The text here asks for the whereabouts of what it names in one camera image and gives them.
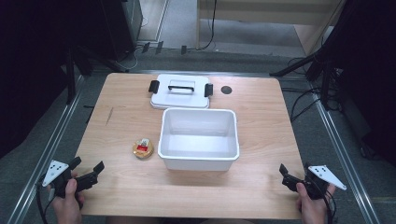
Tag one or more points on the dark curtain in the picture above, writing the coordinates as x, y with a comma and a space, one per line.
367, 77
34, 68

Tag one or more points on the person's right hand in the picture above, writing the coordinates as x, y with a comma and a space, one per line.
313, 210

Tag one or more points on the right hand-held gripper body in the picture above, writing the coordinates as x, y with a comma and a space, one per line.
323, 175

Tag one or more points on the black tape strip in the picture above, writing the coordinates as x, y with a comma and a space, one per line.
159, 47
145, 47
184, 49

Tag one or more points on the white plastic storage box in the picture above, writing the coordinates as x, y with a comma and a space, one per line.
199, 146

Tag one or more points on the round golden snack packet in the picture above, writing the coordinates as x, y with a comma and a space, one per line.
143, 149

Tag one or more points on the black tripod stand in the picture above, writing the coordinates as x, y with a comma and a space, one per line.
311, 60

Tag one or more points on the light wooden furniture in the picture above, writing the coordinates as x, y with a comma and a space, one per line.
267, 12

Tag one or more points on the black metal stand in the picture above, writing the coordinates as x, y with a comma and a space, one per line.
71, 77

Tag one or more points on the black cabinet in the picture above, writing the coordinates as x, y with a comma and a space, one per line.
123, 25

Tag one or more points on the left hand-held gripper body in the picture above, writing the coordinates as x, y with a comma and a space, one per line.
55, 170

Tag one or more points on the aluminium floor rail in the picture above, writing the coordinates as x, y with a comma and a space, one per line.
46, 155
342, 161

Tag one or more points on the person's left hand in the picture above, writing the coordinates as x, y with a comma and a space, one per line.
69, 205

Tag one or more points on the black round table cap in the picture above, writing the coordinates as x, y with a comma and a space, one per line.
226, 90

